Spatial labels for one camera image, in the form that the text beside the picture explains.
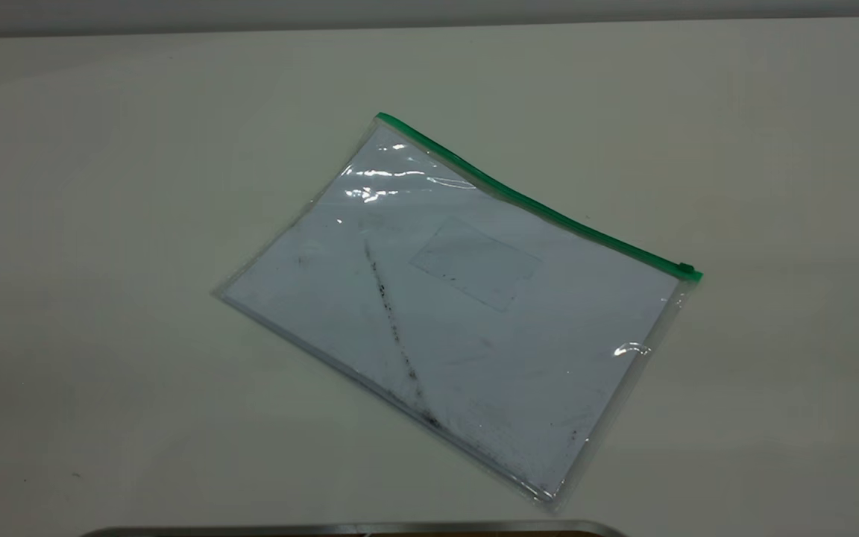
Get clear plastic zipper bag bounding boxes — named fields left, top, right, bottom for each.
left=213, top=112, right=704, bottom=512

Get silver metal edge strip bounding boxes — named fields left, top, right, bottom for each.
left=83, top=520, right=628, bottom=537

